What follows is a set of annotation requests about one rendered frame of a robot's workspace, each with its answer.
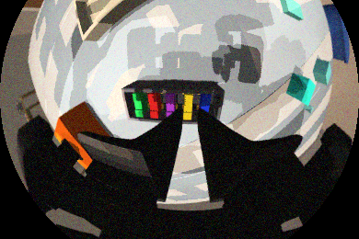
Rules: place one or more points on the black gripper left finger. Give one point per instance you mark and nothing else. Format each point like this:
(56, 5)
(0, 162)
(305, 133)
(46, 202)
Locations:
(151, 156)

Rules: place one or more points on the magenta fuse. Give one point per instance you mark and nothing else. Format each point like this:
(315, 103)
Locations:
(170, 103)

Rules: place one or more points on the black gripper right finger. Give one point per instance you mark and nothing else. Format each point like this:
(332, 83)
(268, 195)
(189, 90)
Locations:
(228, 156)

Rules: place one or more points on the blue fuse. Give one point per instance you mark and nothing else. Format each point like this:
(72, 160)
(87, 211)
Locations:
(205, 100)

